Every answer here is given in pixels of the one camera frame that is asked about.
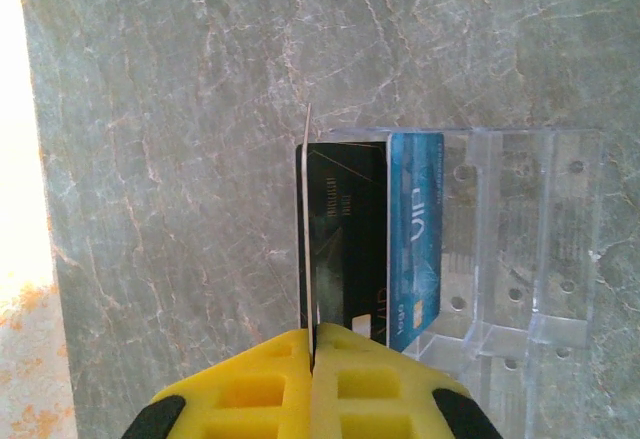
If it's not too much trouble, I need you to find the black VIP card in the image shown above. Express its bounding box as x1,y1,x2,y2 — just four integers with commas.
294,141,390,348

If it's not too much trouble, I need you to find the light grey credit card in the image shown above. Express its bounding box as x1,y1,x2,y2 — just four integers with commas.
298,102,321,365

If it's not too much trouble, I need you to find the clear acrylic card stand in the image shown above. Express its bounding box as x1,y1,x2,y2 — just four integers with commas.
327,126,609,439

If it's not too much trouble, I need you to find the blue VIP card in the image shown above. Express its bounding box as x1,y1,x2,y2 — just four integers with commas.
386,130,446,354

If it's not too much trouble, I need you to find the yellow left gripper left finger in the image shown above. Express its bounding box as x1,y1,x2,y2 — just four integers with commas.
122,328,317,439

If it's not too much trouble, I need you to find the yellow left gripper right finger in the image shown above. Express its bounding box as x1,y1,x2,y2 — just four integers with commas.
314,322,502,439

